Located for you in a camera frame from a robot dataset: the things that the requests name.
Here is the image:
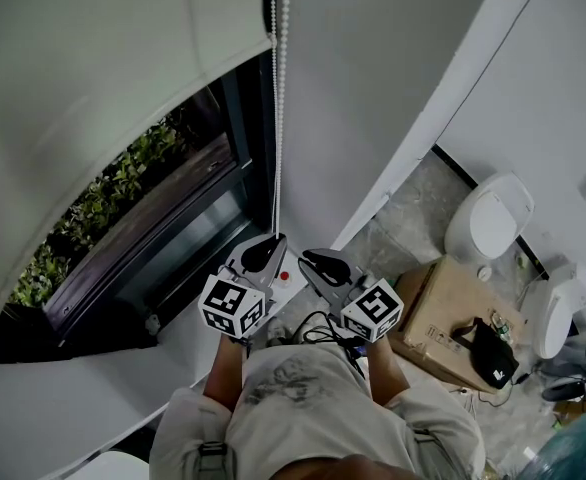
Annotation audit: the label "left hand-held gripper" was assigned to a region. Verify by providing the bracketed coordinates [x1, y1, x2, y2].
[198, 232, 289, 340]

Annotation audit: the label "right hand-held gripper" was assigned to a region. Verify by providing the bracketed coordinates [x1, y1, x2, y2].
[296, 249, 406, 344]

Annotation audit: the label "white bead pull chain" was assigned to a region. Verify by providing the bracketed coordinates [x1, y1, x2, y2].
[267, 0, 295, 243]

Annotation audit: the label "white roller blind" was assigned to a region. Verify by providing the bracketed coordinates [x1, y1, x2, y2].
[0, 0, 278, 385]

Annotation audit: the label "person's left forearm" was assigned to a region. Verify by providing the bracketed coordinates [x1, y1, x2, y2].
[202, 335, 248, 413]

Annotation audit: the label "person's right forearm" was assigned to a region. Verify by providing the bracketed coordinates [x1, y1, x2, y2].
[365, 335, 410, 408]

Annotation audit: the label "person's shoe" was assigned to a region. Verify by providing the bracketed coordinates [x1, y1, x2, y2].
[266, 320, 290, 347]

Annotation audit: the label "brown cardboard box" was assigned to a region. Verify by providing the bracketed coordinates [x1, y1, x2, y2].
[389, 254, 528, 395]

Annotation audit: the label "person's beige shirt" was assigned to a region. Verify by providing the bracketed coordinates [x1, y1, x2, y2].
[150, 341, 488, 480]

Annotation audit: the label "white toilet with closed lid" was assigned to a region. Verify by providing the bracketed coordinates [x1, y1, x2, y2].
[443, 171, 536, 263]

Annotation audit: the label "green shrubs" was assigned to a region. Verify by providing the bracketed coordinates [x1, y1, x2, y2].
[9, 111, 195, 310]

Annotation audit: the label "black pouch bag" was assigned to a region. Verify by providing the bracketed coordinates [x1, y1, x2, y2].
[450, 316, 521, 390]

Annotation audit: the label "person's head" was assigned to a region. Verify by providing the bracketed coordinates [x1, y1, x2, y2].
[277, 451, 419, 480]

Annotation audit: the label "white window sill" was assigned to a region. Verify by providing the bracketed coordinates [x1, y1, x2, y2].
[0, 246, 305, 475]

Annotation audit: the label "white toilet with side panel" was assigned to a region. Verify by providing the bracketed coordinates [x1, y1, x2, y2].
[526, 261, 586, 360]

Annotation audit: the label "white ceramic basin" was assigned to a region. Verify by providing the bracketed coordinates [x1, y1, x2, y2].
[72, 449, 150, 480]

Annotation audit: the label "grey round appliance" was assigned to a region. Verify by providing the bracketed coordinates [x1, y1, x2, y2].
[539, 327, 586, 405]

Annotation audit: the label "black cable bundle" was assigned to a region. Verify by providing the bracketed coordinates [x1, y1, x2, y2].
[294, 310, 370, 375]

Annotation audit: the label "dark window frame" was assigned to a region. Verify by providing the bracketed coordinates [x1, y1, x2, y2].
[0, 59, 280, 365]

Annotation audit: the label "grey chest strap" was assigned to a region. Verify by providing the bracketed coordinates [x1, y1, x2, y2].
[196, 440, 232, 480]

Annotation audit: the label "thin wall cable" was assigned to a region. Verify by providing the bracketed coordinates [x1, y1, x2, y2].
[414, 0, 548, 160]

